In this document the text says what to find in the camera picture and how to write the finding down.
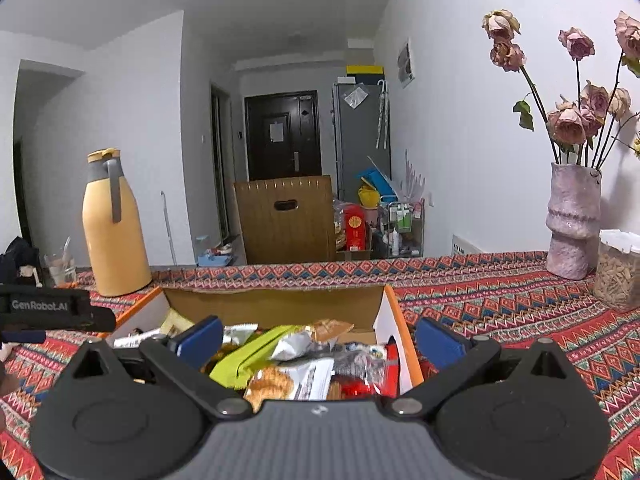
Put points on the pink textured vase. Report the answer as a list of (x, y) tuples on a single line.
[(572, 225)]

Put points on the white biscuit packet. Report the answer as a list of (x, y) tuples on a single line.
[(285, 380)]

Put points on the green snack packet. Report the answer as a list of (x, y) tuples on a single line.
[(245, 357)]

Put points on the white umbrella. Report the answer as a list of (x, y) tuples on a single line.
[(382, 115)]

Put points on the clear jar of seeds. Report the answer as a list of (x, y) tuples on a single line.
[(617, 275)]

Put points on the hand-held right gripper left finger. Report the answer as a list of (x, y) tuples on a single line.
[(200, 342)]

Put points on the white yellow snack packet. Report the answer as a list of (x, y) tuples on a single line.
[(240, 334)]

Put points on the yellow box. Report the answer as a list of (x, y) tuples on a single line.
[(365, 70)]

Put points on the wooden chair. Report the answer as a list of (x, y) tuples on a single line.
[(285, 230)]

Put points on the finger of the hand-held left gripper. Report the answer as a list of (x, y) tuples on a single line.
[(20, 337)]

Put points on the black white snack packet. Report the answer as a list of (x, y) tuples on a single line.
[(137, 339)]

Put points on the drinking glass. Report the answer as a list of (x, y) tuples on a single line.
[(61, 270)]

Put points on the blue floor tray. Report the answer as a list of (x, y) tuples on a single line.
[(215, 259)]

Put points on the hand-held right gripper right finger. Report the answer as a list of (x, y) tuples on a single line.
[(440, 342)]

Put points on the dark brown door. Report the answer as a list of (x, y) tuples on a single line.
[(260, 150)]

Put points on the paper sheet on door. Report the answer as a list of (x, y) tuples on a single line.
[(277, 132)]

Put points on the grey fridge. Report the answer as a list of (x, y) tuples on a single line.
[(357, 150)]

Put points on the gold snack packet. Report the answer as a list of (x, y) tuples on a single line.
[(175, 322)]

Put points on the white stick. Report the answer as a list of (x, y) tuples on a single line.
[(169, 230)]

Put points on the red snack packet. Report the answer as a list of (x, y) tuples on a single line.
[(365, 385)]

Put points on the white orange cake packet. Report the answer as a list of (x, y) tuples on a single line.
[(327, 331)]

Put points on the orange cardboard box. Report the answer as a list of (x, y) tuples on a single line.
[(280, 305)]

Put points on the yellow thermos jug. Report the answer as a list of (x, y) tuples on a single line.
[(115, 240)]

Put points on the patterned red tablecloth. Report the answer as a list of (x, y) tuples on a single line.
[(500, 300)]

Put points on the red gift box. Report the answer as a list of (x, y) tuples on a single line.
[(356, 227)]

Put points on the yellow bag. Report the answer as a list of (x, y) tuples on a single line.
[(369, 196)]

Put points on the dried rose bouquet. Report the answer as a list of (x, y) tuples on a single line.
[(567, 122)]

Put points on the pink clothes hangers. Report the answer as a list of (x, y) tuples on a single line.
[(416, 177)]

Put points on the clear plastic bag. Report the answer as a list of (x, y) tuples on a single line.
[(356, 97)]

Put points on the silver crinkled snack packet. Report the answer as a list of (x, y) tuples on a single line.
[(292, 346)]

